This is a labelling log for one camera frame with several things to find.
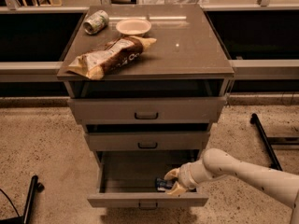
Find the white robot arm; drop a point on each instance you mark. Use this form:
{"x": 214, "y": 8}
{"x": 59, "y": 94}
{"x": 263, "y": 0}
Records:
{"x": 216, "y": 164}

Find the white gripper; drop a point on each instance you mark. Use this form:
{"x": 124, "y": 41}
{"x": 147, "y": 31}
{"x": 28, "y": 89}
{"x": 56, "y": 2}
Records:
{"x": 184, "y": 176}

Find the grey open bottom drawer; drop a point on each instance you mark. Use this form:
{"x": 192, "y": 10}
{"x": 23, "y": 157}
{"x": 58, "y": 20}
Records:
{"x": 127, "y": 179}

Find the grey drawer cabinet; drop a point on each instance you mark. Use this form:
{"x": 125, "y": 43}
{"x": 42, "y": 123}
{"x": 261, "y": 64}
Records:
{"x": 186, "y": 61}

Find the grey top drawer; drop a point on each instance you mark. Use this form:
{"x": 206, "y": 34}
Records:
{"x": 147, "y": 110}

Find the grey middle drawer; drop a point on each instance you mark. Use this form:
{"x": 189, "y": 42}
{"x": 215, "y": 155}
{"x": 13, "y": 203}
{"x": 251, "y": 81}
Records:
{"x": 146, "y": 141}

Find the brown white chip bag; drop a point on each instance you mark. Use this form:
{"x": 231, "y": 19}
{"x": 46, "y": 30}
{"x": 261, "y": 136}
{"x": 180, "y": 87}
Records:
{"x": 96, "y": 64}

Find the white paper bowl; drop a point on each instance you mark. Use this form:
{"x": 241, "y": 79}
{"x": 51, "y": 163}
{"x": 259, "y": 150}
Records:
{"x": 133, "y": 27}

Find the black stand leg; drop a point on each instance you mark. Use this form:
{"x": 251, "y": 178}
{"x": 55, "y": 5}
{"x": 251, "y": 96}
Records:
{"x": 34, "y": 187}
{"x": 269, "y": 142}

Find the green white soda can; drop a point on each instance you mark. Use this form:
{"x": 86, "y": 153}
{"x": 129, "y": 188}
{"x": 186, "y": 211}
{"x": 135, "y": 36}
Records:
{"x": 96, "y": 22}

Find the blue rxbar blueberry bar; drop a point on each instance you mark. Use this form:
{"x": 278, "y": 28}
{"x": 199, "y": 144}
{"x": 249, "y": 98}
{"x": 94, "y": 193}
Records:
{"x": 163, "y": 185}

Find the black stand leg right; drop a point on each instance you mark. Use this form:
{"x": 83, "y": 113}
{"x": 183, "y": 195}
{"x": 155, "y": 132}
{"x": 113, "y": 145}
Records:
{"x": 269, "y": 142}

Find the black stand leg left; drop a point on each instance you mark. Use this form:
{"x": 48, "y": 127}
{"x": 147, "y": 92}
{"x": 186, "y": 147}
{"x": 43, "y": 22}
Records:
{"x": 34, "y": 187}

